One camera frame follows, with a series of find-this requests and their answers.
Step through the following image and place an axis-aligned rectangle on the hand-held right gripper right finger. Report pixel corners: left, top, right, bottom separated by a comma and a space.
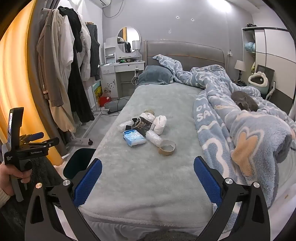
193, 156, 271, 241

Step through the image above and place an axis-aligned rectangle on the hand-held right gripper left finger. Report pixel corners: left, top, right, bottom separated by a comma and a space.
24, 159, 103, 241

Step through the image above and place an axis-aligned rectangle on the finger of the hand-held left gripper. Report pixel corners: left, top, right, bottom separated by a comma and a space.
35, 137, 60, 150
20, 132, 45, 143

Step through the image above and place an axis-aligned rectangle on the dark trash bin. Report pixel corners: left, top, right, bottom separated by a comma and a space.
63, 148, 97, 180

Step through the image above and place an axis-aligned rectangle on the blue tissue packet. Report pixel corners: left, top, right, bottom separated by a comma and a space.
123, 129, 147, 146

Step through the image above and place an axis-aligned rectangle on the black tissue packet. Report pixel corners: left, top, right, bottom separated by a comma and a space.
132, 117, 153, 136

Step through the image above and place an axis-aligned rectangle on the person's left forearm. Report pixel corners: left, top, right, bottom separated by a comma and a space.
0, 187, 11, 209

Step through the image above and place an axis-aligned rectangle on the person's left hand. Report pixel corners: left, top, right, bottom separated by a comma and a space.
0, 164, 33, 197

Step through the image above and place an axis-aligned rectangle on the dark grey rug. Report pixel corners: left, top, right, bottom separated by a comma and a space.
0, 157, 68, 241

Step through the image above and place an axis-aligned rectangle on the white clothes rack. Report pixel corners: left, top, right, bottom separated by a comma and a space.
42, 8, 103, 147

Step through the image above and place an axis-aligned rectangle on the beige coat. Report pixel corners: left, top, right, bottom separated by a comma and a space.
49, 9, 77, 133

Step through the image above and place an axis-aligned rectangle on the cardboard tape roll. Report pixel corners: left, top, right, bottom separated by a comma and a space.
158, 140, 176, 156

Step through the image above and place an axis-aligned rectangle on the black garment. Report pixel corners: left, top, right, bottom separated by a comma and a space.
58, 6, 95, 123

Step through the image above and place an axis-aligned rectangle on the grey bed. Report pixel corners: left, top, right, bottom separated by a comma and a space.
79, 40, 296, 241

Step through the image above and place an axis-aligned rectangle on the blue patterned blanket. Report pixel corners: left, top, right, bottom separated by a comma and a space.
153, 54, 296, 232

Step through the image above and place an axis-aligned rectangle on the clear plastic bag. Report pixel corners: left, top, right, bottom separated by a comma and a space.
117, 120, 134, 132

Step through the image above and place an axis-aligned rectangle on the clear bubble wrap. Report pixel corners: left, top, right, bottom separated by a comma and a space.
146, 131, 163, 147

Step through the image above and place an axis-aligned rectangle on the red box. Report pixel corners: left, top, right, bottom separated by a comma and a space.
99, 96, 112, 107

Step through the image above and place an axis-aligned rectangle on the colourful painting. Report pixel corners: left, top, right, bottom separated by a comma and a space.
92, 81, 103, 108

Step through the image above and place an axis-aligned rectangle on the white cloth wad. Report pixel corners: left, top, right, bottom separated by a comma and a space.
153, 115, 167, 135

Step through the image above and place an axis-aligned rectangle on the grey knit cardigan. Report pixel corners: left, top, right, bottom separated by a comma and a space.
36, 10, 65, 107

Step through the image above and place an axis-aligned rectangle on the grey cat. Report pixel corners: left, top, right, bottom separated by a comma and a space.
231, 91, 259, 112

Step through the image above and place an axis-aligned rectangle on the white shirt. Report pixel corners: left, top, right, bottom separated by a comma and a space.
58, 14, 75, 80

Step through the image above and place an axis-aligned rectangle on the white puffy jacket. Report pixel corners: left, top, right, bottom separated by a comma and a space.
77, 14, 92, 81

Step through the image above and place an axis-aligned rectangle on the dark grey vest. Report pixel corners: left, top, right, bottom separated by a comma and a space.
87, 23, 101, 78

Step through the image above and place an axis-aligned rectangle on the white dressing table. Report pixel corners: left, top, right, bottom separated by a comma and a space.
101, 38, 146, 98

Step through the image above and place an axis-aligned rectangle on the white plush cat bed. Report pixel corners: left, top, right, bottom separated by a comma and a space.
248, 71, 269, 93

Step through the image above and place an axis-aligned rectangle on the grey-blue pillow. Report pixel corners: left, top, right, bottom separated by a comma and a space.
136, 65, 174, 86

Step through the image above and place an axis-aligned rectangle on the bedside lamp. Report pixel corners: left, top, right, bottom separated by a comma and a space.
234, 60, 246, 82

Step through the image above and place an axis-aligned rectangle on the small white table lamp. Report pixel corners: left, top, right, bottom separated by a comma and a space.
132, 40, 140, 59

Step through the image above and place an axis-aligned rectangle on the round mirror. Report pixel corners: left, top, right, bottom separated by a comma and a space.
117, 26, 141, 53

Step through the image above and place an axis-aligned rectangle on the white wardrobe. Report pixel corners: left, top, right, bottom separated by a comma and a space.
242, 27, 296, 115

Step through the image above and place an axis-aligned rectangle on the white air conditioner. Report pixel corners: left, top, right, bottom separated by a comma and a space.
89, 0, 112, 7

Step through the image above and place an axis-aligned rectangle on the black cable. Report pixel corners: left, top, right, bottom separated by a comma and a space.
110, 95, 131, 114

